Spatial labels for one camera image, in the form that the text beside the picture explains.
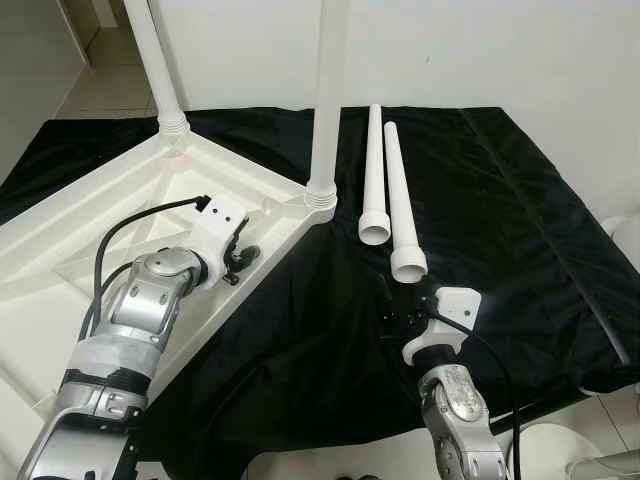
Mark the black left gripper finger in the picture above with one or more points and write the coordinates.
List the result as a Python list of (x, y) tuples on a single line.
[(245, 229), (248, 258)]

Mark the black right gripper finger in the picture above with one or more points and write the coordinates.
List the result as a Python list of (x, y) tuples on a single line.
[(388, 292)]

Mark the black cloth table cover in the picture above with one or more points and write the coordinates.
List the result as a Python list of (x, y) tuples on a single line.
[(540, 230)]

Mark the black right robot foot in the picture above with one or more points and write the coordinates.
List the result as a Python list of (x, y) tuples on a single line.
[(355, 477)]

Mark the dark metal table leg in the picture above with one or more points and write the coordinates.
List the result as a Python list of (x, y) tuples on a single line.
[(558, 405)]

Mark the white round stand base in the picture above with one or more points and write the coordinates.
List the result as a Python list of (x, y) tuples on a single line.
[(555, 455)]

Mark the white stand pole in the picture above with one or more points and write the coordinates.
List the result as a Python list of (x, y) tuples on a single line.
[(610, 464)]

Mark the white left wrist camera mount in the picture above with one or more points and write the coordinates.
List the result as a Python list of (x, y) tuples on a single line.
[(215, 225)]

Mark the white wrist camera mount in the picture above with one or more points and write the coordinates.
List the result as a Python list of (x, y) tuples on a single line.
[(215, 225), (455, 310)]

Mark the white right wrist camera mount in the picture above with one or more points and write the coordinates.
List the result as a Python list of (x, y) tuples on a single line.
[(455, 310)]

